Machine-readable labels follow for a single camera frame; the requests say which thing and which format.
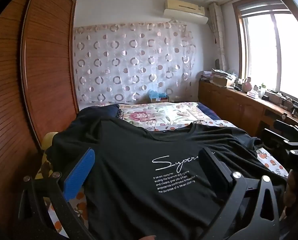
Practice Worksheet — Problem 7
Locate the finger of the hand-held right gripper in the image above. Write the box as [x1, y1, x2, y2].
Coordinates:
[274, 119, 298, 137]
[262, 128, 293, 146]

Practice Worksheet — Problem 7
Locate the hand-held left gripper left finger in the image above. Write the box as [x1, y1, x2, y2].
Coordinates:
[19, 148, 96, 240]

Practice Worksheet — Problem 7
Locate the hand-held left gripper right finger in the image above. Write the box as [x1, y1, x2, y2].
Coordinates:
[199, 148, 281, 240]

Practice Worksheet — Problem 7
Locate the black printed t-shirt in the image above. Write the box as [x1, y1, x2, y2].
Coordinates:
[48, 116, 289, 240]

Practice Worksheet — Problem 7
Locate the person's right hand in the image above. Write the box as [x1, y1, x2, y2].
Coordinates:
[284, 170, 298, 213]

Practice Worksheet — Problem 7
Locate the orange fruit print bed sheet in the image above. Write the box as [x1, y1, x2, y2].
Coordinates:
[35, 119, 289, 233]

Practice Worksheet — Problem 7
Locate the yellow cushion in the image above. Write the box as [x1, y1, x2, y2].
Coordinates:
[40, 132, 59, 153]

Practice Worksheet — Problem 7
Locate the long wooden cabinet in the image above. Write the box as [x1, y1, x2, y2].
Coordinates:
[198, 80, 298, 140]

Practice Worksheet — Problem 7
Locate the pink figurine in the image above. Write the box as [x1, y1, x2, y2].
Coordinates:
[242, 77, 253, 92]

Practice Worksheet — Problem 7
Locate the navy pillow with patterned trim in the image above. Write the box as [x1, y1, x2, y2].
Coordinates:
[78, 104, 124, 123]

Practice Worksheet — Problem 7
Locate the floral blanket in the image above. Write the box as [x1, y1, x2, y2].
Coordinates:
[119, 102, 219, 132]

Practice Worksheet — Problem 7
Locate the brown cardboard box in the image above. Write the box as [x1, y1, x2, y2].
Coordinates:
[213, 76, 233, 87]

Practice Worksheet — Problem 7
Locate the window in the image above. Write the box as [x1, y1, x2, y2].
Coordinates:
[233, 1, 298, 100]

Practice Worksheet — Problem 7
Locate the stack of papers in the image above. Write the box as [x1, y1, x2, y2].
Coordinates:
[201, 69, 237, 88]

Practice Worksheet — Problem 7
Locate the wooden slatted wardrobe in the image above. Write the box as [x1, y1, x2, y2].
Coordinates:
[0, 0, 80, 230]

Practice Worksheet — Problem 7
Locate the tied pale window curtain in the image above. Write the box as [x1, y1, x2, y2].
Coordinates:
[209, 2, 228, 70]

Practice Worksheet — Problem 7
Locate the sheer circle pattern curtain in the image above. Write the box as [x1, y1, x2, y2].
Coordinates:
[73, 21, 197, 104]

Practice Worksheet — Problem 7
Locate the white air conditioner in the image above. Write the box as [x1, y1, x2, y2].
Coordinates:
[163, 0, 209, 25]

